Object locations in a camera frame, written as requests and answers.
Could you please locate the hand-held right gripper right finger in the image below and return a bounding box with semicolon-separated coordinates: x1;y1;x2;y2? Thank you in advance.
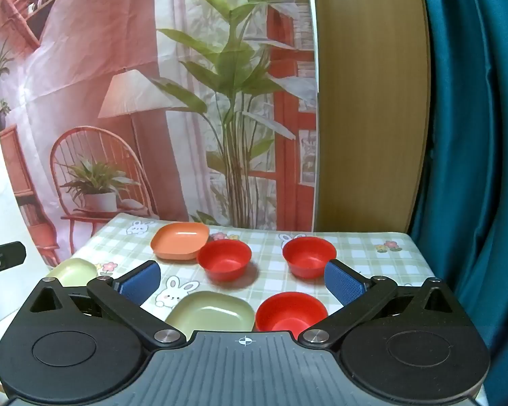
298;259;465;349

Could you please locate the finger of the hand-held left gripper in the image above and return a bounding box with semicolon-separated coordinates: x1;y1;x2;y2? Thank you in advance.
0;241;27;297

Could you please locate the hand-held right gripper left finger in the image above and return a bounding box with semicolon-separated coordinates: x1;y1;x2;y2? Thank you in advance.
23;261;187;348

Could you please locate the red bowl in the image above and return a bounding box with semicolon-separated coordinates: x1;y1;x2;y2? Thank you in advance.
282;237;337;280
255;292;329;334
196;239;252;282

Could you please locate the orange square plate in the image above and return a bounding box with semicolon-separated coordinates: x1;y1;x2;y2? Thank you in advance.
150;222;210;262

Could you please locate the green square plate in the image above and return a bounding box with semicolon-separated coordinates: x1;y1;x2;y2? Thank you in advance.
165;290;255;341
48;258;98;288

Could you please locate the checked rabbit print tablecloth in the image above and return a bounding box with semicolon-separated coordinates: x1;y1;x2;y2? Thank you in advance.
46;213;435;335

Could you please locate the wooden board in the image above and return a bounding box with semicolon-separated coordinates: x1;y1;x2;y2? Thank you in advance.
311;0;432;233

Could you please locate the teal curtain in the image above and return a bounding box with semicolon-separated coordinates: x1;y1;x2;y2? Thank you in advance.
408;0;508;406

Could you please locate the printed backdrop cloth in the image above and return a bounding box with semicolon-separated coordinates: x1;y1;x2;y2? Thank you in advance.
0;0;320;267

